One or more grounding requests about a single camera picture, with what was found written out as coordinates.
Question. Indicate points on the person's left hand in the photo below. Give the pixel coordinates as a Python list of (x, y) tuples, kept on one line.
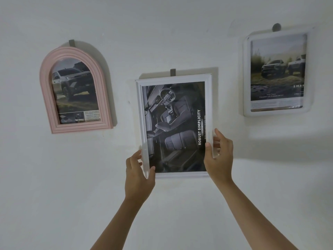
[(138, 179)]

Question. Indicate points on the person's right hand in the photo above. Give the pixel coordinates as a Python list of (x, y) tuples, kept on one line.
[(221, 161)]

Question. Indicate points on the person's left thumb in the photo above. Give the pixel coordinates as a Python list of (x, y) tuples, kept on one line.
[(150, 174)]

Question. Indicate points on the person's right thumb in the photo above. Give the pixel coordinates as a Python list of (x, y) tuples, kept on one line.
[(209, 150)]

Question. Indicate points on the white rectangular picture frame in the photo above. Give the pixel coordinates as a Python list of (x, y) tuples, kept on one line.
[(174, 124)]

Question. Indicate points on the person's left forearm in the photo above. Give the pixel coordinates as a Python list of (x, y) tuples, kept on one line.
[(118, 223)]

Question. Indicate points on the person's right forearm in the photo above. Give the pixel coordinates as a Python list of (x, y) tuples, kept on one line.
[(256, 216)]

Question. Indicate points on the grey wall hook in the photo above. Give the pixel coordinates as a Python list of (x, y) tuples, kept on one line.
[(276, 27), (72, 43), (172, 72)]

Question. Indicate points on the white rounded picture frame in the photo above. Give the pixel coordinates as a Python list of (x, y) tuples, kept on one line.
[(276, 72)]

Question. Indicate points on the pink arched picture frame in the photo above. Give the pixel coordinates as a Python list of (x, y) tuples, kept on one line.
[(76, 91)]

